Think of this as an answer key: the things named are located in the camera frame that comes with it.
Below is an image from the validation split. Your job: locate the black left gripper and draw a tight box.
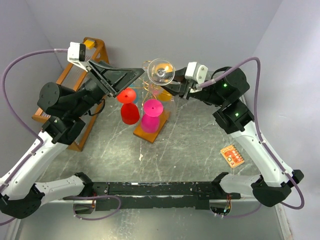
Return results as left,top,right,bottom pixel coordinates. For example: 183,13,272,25
71,58,145,117

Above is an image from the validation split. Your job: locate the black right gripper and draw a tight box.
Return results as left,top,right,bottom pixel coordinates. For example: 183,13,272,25
152,67,227,107

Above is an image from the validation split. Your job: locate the yellow wine glass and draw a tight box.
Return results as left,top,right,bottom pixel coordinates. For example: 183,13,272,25
156,63,175,102

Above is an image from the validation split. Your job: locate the clear wine glass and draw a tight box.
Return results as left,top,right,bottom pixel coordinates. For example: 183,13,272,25
146,58,176,86
167,96,177,119

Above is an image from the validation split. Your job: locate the red wine glass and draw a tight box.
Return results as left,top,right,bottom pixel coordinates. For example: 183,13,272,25
116,88,140,125

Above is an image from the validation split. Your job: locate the magenta wine glass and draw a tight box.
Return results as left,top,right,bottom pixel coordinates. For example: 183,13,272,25
141,99,164,133

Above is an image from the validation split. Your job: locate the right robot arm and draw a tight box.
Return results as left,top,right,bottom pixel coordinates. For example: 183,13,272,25
156,64,304,207

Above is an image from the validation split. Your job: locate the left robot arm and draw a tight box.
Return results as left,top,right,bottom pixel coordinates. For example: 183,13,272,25
0,60,144,219

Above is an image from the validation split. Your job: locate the wooden dish rack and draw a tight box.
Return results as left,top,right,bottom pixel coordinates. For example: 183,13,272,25
32,37,109,152

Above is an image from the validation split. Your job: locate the yellow block on rack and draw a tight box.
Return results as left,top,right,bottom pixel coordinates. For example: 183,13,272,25
83,39,96,50

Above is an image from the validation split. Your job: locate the orange printed card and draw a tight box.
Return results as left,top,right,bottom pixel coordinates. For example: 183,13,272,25
220,144,245,169

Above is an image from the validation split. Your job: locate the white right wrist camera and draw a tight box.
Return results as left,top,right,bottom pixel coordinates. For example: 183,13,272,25
184,61,208,84

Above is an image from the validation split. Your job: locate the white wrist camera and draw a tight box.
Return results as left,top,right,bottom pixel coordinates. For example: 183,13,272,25
184,61,208,84
67,42,89,72

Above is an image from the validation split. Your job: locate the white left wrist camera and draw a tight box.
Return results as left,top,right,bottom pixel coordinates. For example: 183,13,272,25
67,42,89,72

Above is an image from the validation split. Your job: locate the gold wire wine glass rack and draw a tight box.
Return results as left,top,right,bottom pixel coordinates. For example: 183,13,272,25
133,58,175,143

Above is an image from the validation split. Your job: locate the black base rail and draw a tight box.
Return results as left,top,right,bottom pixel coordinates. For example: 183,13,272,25
75,172,241,211

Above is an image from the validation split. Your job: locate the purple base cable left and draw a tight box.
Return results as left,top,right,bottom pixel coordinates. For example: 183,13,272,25
67,195,122,221

